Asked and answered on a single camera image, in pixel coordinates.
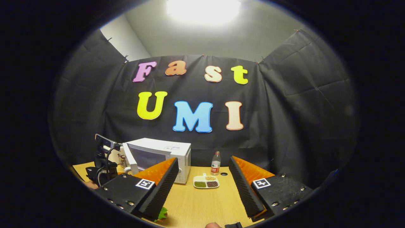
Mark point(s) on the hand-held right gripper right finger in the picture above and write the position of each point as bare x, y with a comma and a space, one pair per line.
245, 190

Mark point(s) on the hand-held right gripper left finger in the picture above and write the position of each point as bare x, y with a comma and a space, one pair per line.
163, 190

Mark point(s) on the green leafy vegetable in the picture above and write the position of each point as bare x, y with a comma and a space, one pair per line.
163, 214

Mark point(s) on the white microwave oven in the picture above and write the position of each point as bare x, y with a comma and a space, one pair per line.
158, 152

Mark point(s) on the clear bottle with red label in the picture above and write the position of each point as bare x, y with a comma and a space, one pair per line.
215, 164

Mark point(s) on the white divided snack tray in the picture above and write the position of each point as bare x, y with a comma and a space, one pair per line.
205, 182

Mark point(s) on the black backdrop cloth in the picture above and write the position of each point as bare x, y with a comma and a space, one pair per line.
284, 110

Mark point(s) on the large ceiling light panel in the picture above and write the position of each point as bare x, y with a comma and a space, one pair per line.
204, 11

